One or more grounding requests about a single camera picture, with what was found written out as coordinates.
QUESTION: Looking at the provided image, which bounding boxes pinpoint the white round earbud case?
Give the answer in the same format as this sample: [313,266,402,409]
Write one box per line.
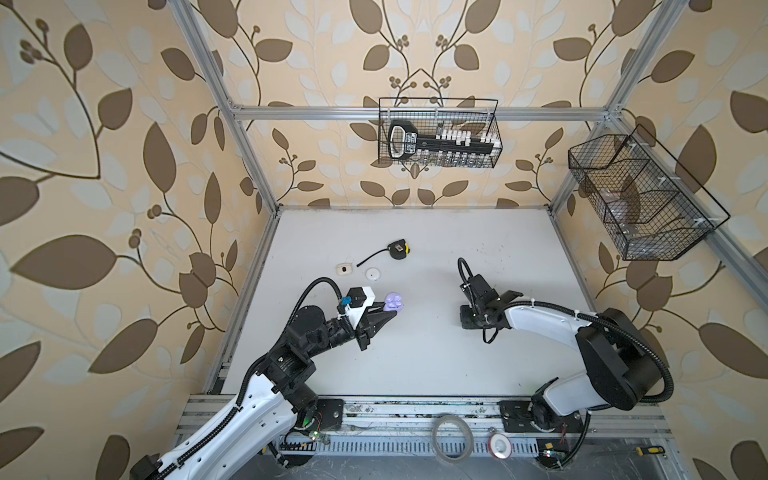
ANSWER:
[365,267,381,281]

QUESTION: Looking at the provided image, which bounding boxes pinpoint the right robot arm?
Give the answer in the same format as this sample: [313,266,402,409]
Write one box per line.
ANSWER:
[459,265,674,417]

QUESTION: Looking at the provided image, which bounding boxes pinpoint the grey tape roll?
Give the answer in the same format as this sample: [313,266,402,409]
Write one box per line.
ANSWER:
[431,414,475,464]

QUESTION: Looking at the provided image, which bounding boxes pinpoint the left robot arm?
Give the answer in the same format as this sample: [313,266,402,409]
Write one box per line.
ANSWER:
[129,277,403,479]

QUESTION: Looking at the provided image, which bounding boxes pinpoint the black yellow screwdriver right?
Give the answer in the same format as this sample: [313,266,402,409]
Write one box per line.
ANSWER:
[635,445,666,457]

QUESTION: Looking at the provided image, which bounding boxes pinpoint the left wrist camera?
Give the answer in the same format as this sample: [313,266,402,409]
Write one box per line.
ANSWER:
[339,286,375,330]

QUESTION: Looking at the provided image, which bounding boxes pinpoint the black socket set holder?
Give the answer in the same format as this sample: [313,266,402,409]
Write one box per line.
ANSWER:
[385,120,503,160]

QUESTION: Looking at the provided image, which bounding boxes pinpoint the small white tape roll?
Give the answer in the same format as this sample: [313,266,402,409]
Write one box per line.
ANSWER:
[488,432,512,460]

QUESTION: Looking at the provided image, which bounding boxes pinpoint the right side wire basket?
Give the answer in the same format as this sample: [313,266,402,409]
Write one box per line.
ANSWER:
[568,124,731,261]

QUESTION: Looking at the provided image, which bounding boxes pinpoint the wire basket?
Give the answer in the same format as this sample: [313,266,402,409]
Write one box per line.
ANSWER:
[377,96,503,169]
[568,124,731,261]

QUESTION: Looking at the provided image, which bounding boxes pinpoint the rear wire basket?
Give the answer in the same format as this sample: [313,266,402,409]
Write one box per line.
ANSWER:
[377,96,503,169]

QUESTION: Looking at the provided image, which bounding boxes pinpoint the black yellow tape measure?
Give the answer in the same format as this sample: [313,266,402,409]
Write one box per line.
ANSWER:
[356,239,410,268]

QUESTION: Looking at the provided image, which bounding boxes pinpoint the purple round earbud case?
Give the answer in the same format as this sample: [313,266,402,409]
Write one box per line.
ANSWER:
[383,292,404,312]

